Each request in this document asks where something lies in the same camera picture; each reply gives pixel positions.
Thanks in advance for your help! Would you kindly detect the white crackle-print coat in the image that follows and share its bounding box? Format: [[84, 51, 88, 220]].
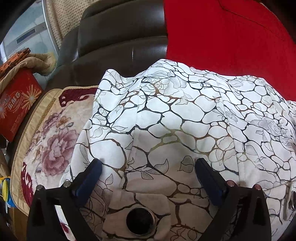
[[63, 59, 295, 240]]

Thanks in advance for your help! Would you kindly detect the yellow blue toy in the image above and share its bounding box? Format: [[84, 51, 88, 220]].
[[1, 177, 16, 207]]

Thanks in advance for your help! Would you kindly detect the floral red plush blanket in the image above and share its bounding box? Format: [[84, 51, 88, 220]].
[[10, 85, 99, 241]]

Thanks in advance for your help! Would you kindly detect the red gift box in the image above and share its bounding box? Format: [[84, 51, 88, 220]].
[[1, 68, 43, 142]]

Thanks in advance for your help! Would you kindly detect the beige fur-trimmed coat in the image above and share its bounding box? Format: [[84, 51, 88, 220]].
[[1, 52, 57, 93]]

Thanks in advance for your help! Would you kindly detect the orange black patterned cloth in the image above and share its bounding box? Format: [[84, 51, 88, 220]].
[[0, 48, 31, 79]]

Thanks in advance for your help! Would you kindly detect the red folded quilt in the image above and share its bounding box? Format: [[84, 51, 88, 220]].
[[164, 1, 295, 100]]

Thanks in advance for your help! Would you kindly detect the silver refrigerator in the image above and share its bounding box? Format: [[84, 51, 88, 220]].
[[1, 1, 58, 63]]

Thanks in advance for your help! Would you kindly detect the dark brown leather sofa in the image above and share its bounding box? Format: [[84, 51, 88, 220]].
[[43, 0, 170, 92]]

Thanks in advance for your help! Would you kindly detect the beige dotted curtain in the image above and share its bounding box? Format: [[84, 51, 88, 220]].
[[44, 0, 96, 49]]

